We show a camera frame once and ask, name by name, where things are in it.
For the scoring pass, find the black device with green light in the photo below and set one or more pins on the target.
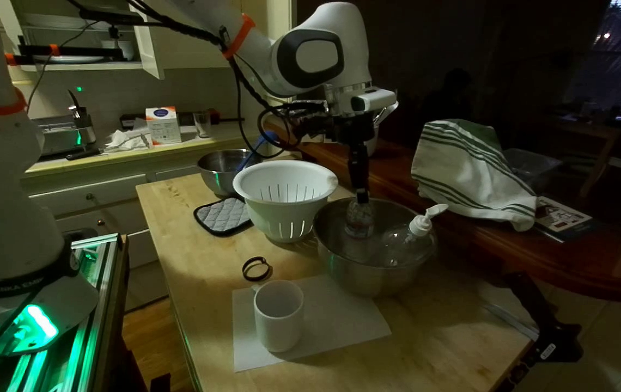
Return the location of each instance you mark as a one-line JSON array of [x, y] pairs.
[[71, 131]]

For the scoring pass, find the metal bowl holding bottle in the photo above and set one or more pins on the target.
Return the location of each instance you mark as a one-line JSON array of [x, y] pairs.
[[372, 279]]

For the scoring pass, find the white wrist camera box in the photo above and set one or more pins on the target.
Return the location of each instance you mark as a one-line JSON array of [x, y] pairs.
[[376, 99]]

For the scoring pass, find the green striped white towel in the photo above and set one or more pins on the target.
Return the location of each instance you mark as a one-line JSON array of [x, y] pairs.
[[470, 171]]

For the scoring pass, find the white drawer cabinet counter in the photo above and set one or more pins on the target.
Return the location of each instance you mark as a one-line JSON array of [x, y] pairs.
[[98, 188]]

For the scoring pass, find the grey quilted pot holder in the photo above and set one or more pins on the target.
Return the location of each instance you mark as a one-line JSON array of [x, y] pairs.
[[224, 217]]

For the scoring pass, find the metal bowl holding brush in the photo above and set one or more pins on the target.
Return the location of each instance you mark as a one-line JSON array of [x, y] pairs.
[[217, 174]]

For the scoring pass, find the mint green mug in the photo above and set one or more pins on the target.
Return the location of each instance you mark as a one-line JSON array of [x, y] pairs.
[[277, 317]]

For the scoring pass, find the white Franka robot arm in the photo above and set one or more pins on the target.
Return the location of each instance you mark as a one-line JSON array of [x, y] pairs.
[[6, 182]]

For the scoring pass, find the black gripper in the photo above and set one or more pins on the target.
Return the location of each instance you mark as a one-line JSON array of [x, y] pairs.
[[334, 127]]

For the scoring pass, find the printed magazine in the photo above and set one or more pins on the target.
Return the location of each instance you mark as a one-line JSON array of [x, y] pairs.
[[561, 217]]

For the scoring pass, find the black table clamp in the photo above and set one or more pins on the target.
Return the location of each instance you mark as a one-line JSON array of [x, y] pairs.
[[542, 319]]

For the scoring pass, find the white wall shelf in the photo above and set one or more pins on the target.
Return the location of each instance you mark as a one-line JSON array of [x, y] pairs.
[[84, 51]]

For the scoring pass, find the green lit robot base stand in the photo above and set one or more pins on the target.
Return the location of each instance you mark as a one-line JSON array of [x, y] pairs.
[[39, 327]]

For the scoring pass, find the white rectangular mat sheet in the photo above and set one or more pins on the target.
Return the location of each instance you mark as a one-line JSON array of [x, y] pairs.
[[346, 319]]

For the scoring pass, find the white plastic colander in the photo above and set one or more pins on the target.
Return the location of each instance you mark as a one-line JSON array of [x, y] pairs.
[[287, 197]]

